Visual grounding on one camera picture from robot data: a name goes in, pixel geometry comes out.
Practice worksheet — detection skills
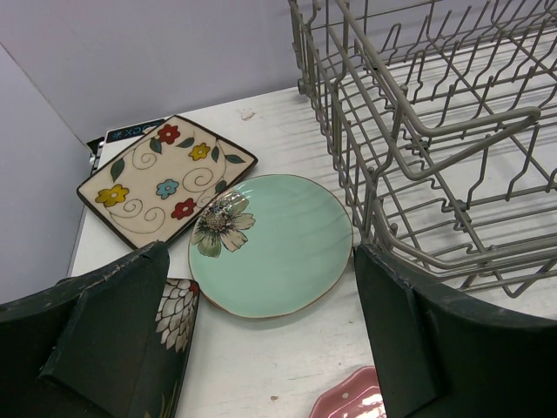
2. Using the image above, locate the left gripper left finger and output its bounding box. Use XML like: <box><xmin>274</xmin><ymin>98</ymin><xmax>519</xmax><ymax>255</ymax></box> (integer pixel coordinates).
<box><xmin>1</xmin><ymin>242</ymin><xmax>170</xmax><ymax>417</ymax></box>

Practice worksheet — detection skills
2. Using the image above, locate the dark square floral plate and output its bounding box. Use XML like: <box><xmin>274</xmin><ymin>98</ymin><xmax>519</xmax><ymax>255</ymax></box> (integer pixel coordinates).
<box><xmin>155</xmin><ymin>278</ymin><xmax>199</xmax><ymax>417</ymax></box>

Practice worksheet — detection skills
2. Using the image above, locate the cream square floral plate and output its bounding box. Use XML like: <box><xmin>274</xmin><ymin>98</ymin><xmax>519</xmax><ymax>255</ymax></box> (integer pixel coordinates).
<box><xmin>77</xmin><ymin>115</ymin><xmax>258</xmax><ymax>249</ymax></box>

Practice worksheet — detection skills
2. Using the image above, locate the grey wire dish rack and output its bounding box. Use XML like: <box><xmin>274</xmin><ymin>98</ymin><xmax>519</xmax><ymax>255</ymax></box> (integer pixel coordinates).
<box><xmin>289</xmin><ymin>1</ymin><xmax>556</xmax><ymax>298</ymax></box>

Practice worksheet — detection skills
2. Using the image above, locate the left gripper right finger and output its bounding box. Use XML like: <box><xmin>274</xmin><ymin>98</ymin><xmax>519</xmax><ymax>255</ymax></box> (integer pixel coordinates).
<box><xmin>354</xmin><ymin>245</ymin><xmax>556</xmax><ymax>417</ymax></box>

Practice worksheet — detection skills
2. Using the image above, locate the mint green flower plate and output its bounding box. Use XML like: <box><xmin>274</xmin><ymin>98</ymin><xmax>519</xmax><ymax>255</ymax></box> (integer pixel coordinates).
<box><xmin>188</xmin><ymin>174</ymin><xmax>353</xmax><ymax>320</ymax></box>

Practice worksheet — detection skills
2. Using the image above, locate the pink polka dot plate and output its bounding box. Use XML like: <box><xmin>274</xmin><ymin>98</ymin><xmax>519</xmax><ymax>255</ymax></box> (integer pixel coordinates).
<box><xmin>309</xmin><ymin>366</ymin><xmax>386</xmax><ymax>417</ymax></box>

